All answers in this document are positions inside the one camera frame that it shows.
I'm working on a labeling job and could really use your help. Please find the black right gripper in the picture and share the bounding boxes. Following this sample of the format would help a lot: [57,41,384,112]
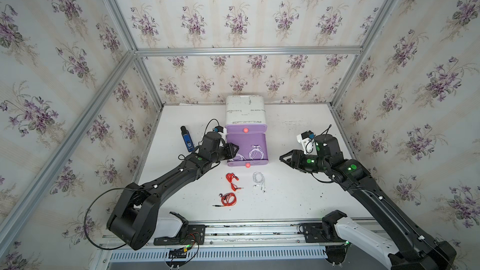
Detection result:
[277,149,330,175]

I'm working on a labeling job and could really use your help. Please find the purple drawer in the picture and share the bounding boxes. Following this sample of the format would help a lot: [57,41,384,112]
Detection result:
[226,123,268,134]
[226,132,269,168]

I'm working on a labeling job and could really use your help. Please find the red earphones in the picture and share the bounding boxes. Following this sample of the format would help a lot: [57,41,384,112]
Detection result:
[226,172,242,192]
[213,192,237,208]

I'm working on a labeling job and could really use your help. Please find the white earphones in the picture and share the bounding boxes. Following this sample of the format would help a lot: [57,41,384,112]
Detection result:
[233,153,246,161]
[248,145,265,161]
[252,172,266,193]

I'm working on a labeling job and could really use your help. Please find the purple top drawer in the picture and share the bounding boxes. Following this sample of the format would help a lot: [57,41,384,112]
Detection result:
[226,123,268,134]

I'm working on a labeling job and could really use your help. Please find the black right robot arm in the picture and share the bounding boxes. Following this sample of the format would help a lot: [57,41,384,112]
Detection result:
[279,133,457,270]

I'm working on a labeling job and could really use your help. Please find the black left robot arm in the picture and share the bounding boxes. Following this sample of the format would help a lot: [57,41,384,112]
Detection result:
[106,132,240,250]

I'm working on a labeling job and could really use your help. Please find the white drawer cabinet shell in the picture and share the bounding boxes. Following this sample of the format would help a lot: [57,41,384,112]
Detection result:
[226,95,266,125]

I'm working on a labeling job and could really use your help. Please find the blue black stapler box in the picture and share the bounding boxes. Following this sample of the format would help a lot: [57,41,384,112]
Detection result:
[181,126,195,153]

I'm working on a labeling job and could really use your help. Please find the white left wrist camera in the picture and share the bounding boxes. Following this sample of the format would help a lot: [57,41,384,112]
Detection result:
[212,126,227,140]

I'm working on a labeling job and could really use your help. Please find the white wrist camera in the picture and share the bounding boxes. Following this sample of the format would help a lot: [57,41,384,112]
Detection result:
[297,131,315,145]
[212,126,227,140]

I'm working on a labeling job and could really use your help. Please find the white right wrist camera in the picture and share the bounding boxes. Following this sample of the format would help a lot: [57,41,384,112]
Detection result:
[297,131,315,145]

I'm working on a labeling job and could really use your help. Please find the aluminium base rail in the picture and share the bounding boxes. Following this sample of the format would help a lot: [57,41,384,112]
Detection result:
[100,218,376,250]

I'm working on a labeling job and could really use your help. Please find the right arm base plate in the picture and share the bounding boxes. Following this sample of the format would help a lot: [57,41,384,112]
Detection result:
[299,222,346,243]

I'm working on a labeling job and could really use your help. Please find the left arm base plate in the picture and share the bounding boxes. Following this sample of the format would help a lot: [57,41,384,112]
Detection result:
[153,224,206,246]

